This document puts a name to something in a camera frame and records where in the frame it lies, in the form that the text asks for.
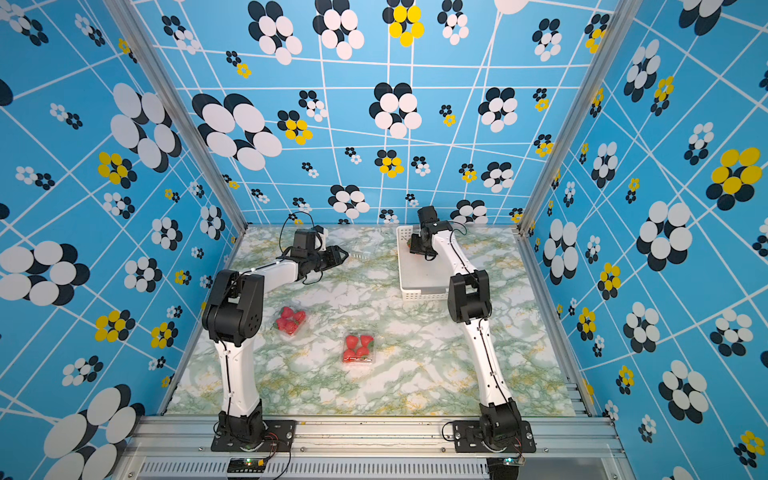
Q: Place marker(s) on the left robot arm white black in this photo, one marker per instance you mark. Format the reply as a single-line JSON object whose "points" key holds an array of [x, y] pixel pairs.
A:
{"points": [[232, 318]]}

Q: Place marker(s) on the aluminium corner post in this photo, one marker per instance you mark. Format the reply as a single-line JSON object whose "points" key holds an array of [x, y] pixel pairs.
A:
{"points": [[621, 21], [128, 22]]}

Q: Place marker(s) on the white perforated plastic basket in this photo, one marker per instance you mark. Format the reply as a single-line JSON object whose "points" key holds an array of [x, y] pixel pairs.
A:
{"points": [[419, 279]]}

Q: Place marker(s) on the green circuit board left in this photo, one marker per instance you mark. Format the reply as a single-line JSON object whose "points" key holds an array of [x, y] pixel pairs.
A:
{"points": [[246, 466]]}

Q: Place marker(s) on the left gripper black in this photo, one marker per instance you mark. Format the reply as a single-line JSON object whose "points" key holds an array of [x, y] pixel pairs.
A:
{"points": [[333, 255]]}

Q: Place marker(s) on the green circuit board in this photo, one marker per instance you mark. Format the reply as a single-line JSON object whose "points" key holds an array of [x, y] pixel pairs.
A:
{"points": [[246, 466], [507, 468]]}

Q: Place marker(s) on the left aluminium corner post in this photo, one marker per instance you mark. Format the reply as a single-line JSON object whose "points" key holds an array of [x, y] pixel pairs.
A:
{"points": [[128, 22]]}

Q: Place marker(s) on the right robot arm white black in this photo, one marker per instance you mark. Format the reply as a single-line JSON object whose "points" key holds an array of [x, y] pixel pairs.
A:
{"points": [[469, 305]]}

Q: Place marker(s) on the clear plastic clamshell container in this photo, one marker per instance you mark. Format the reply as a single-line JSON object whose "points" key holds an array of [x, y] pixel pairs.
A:
{"points": [[371, 347]]}

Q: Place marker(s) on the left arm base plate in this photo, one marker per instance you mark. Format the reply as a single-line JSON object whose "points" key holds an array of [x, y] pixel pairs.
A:
{"points": [[241, 436]]}

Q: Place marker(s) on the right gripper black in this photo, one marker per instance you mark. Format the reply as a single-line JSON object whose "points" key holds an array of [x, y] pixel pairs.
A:
{"points": [[414, 245]]}

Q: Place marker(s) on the aluminium front rail frame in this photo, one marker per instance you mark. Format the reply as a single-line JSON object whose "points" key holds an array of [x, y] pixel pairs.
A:
{"points": [[328, 447]]}

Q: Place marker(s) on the right aluminium corner post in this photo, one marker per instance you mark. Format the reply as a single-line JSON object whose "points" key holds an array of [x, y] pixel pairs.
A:
{"points": [[621, 21]]}

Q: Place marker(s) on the green circuit board right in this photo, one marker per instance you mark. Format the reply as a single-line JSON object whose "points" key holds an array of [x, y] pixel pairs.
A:
{"points": [[507, 468]]}

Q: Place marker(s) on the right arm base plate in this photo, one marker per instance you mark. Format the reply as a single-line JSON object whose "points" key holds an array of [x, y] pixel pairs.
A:
{"points": [[469, 436]]}

